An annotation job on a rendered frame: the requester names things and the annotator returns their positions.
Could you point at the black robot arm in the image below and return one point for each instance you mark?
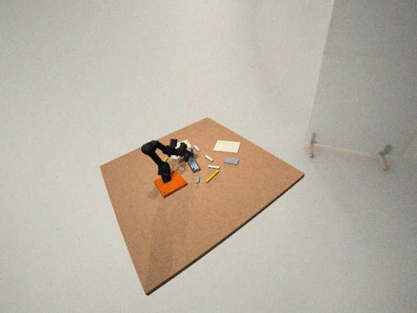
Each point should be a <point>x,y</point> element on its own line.
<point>163,167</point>

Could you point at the grey keyboard with white letter keys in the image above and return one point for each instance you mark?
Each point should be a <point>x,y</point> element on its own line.
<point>193,164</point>

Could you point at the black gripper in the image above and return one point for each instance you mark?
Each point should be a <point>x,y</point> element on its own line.
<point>186,155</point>

